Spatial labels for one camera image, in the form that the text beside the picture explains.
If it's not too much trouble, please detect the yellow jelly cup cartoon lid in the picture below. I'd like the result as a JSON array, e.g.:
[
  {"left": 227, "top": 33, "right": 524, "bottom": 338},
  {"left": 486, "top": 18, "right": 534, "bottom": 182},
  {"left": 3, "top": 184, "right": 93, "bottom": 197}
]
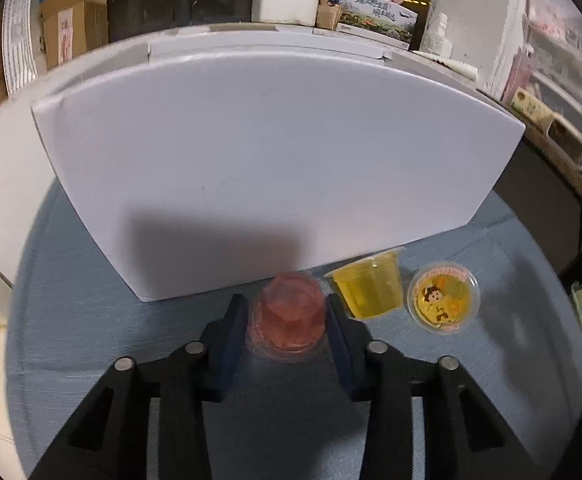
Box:
[{"left": 406, "top": 261, "right": 481, "bottom": 334}]

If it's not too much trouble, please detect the yellow jelly cup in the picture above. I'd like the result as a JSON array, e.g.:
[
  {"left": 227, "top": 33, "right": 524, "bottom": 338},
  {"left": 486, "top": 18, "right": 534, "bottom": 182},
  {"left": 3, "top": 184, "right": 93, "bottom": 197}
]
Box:
[{"left": 326, "top": 247, "right": 404, "bottom": 320}]

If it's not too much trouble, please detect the pink jelly cup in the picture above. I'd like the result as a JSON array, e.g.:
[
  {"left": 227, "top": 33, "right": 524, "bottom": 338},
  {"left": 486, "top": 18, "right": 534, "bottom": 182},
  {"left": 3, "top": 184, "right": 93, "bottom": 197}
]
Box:
[{"left": 245, "top": 272, "right": 326, "bottom": 363}]

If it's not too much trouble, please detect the dark wooden side shelf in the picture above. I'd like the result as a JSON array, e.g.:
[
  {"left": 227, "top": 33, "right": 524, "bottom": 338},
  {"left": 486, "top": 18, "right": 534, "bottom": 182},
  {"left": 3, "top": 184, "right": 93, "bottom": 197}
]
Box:
[{"left": 495, "top": 112, "right": 582, "bottom": 288}]

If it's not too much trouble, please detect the white storage box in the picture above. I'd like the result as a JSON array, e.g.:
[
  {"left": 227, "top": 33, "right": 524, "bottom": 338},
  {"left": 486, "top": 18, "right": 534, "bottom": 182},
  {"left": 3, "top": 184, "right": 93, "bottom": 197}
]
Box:
[{"left": 33, "top": 49, "right": 524, "bottom": 301}]

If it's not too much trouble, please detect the white rectangular container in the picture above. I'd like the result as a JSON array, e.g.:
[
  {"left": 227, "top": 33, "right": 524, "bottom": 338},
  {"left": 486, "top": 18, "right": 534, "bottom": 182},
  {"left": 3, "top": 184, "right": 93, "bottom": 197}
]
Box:
[{"left": 543, "top": 113, "right": 582, "bottom": 170}]

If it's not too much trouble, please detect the yellow tissue pack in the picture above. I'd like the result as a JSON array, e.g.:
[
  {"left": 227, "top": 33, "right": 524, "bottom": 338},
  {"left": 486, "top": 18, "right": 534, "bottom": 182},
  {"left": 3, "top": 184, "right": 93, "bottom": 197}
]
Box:
[{"left": 509, "top": 87, "right": 554, "bottom": 127}]

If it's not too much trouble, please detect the clear plastic drawer organizer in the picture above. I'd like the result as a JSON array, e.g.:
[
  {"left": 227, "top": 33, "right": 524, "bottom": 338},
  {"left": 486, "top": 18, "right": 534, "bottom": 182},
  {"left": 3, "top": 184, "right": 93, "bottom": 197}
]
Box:
[{"left": 502, "top": 0, "right": 582, "bottom": 133}]

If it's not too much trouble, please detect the white spray bottle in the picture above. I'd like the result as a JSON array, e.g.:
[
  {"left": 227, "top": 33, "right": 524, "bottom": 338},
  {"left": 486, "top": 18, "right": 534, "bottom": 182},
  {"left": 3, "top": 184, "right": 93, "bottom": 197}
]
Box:
[{"left": 419, "top": 12, "right": 453, "bottom": 58}]

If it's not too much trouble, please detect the small open cardboard box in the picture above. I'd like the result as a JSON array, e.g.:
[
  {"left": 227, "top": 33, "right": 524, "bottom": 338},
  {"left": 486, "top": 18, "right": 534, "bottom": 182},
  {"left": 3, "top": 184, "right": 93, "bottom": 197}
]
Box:
[{"left": 40, "top": 0, "right": 110, "bottom": 70}]

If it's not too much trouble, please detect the white dotted paper bag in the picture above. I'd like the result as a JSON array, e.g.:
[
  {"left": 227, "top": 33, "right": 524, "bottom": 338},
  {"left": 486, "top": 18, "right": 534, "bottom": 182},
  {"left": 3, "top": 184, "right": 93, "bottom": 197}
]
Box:
[{"left": 1, "top": 0, "right": 47, "bottom": 96}]

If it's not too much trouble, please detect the printed landscape carton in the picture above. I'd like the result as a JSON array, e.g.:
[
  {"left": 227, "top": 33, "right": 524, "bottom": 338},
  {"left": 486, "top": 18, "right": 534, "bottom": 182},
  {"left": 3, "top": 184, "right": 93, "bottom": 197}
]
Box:
[{"left": 337, "top": 0, "right": 418, "bottom": 50}]

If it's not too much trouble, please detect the small brown paper box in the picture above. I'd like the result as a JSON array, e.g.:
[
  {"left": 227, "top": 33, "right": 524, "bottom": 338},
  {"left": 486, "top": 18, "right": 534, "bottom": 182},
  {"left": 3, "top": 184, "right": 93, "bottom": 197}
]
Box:
[{"left": 316, "top": 0, "right": 342, "bottom": 30}]

